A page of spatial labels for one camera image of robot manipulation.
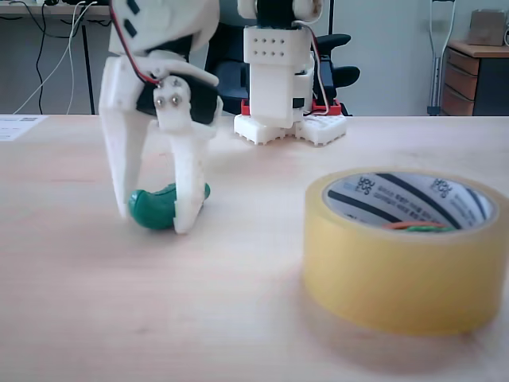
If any green toy cucumber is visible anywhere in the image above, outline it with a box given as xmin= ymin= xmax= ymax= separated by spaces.
xmin=126 ymin=181 xmax=212 ymax=232

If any background desk with black leg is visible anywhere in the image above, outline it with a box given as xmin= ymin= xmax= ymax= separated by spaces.
xmin=0 ymin=0 xmax=115 ymax=117

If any white printed paper sheet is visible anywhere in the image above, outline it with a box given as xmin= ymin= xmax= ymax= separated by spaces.
xmin=0 ymin=114 xmax=49 ymax=142

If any black office chair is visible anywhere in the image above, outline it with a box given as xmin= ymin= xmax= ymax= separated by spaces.
xmin=204 ymin=21 xmax=362 ymax=117

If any yellow tape roll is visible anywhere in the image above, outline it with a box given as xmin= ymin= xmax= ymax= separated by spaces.
xmin=304 ymin=166 xmax=503 ymax=335

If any grey crutch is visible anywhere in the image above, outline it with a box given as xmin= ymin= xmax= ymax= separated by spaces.
xmin=426 ymin=0 xmax=459 ymax=117

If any brown drawer cabinet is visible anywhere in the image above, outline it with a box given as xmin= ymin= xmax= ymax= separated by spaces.
xmin=440 ymin=39 xmax=509 ymax=117

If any cardboard box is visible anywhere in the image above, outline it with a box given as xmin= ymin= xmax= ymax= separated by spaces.
xmin=465 ymin=8 xmax=509 ymax=47

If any white hanging cable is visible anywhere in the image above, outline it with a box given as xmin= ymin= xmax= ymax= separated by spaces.
xmin=64 ymin=0 xmax=99 ymax=116

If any black hanging cable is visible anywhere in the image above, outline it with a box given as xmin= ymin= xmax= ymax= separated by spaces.
xmin=15 ymin=0 xmax=55 ymax=116

